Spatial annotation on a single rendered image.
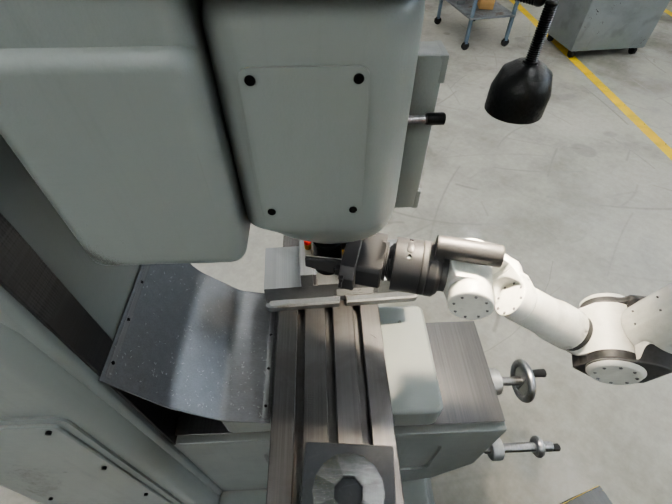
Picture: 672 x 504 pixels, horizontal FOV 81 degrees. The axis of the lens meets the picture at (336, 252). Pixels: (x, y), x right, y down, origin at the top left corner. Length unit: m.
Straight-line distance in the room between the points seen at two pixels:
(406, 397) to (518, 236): 1.82
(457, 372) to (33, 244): 0.92
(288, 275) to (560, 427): 1.47
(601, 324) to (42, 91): 0.76
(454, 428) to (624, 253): 1.98
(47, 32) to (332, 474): 0.53
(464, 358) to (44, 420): 0.90
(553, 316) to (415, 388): 0.38
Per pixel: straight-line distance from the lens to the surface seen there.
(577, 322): 0.73
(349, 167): 0.41
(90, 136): 0.42
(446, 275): 0.61
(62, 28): 0.39
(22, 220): 0.61
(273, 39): 0.36
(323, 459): 0.59
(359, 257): 0.61
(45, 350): 0.67
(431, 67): 0.46
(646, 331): 0.73
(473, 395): 1.08
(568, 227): 2.82
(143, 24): 0.36
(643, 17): 5.32
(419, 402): 0.94
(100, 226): 0.49
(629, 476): 2.09
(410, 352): 0.99
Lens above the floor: 1.72
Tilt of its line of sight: 49 degrees down
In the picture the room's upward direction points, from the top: straight up
